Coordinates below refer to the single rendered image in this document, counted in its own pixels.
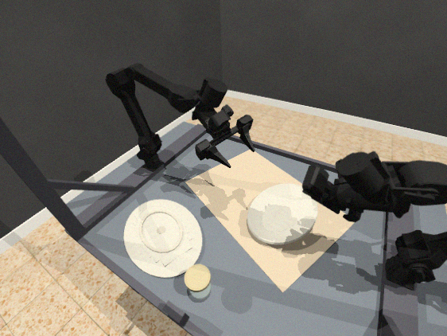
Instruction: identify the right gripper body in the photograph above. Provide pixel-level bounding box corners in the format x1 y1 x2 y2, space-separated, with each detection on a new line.
302 164 363 222

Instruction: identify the beige flat mat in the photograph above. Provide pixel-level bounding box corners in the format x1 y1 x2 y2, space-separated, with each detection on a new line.
185 150 355 293

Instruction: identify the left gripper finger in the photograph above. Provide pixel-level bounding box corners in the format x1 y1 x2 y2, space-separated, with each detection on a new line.
205 145 231 168
240 124 255 152

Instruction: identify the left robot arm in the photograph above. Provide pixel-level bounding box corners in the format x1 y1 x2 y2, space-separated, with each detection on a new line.
106 63 234 172

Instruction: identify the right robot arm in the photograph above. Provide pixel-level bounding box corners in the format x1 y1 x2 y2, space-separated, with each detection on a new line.
334 151 447 291

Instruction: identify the white round platter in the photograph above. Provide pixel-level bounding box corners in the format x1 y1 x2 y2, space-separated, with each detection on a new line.
247 183 318 244
124 199 202 278

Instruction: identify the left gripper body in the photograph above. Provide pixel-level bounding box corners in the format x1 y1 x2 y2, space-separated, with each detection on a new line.
195 112 253 160

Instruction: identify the glass jar with cream lid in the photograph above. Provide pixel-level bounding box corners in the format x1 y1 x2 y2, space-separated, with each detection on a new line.
185 264 212 300

